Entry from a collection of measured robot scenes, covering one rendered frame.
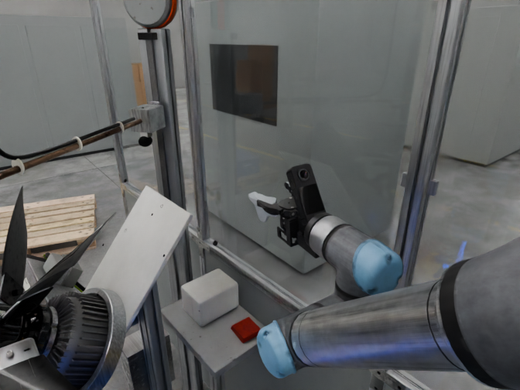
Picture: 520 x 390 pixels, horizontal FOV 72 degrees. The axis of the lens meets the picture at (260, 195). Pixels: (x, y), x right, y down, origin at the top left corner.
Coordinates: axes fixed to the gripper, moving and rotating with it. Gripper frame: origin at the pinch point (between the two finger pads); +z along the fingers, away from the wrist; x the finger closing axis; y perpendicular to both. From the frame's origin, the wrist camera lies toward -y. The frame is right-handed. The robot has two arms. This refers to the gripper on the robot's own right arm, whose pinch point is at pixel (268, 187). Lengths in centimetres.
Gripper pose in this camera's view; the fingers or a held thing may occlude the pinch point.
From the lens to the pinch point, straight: 80.4
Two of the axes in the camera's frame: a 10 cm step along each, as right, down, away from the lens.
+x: 8.8, -2.7, 4.0
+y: 0.9, 9.0, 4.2
